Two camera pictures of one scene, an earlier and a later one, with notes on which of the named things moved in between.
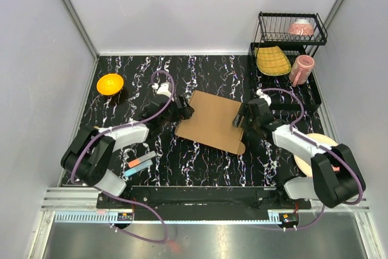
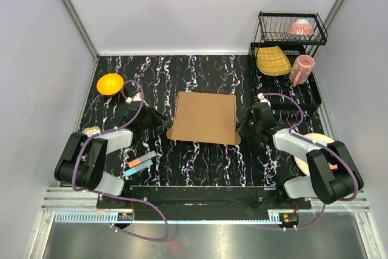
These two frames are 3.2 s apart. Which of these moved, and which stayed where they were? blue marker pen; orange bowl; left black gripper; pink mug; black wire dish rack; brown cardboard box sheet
Moved: brown cardboard box sheet; left black gripper
Stayed: blue marker pen; black wire dish rack; pink mug; orange bowl
